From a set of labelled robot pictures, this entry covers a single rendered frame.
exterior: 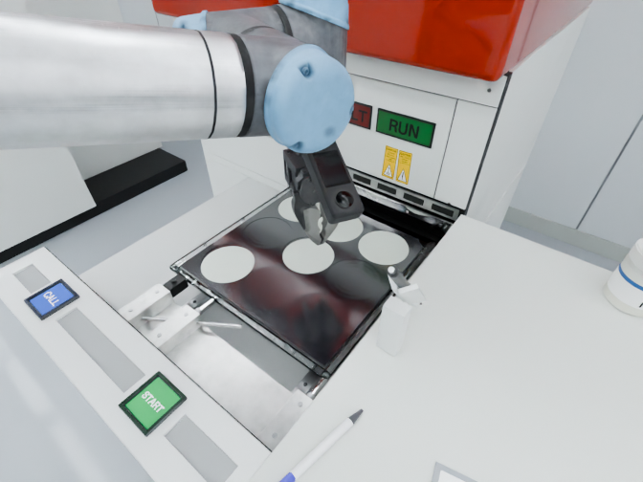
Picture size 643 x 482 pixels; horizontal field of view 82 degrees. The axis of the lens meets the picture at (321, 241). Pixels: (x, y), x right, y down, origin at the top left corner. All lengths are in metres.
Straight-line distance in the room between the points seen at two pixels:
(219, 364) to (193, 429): 0.15
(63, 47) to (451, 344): 0.50
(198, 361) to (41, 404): 1.29
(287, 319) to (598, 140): 1.89
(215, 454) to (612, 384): 0.48
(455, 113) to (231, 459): 0.60
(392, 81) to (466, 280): 0.37
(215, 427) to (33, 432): 1.38
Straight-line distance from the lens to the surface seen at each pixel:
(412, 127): 0.73
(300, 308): 0.64
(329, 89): 0.29
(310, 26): 0.45
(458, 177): 0.73
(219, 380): 0.61
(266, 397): 0.58
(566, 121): 2.24
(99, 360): 0.59
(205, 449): 0.49
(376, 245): 0.75
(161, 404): 0.51
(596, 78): 2.17
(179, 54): 0.28
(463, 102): 0.68
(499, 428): 0.51
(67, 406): 1.81
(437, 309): 0.58
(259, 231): 0.79
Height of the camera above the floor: 1.40
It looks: 41 degrees down
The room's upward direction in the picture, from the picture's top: straight up
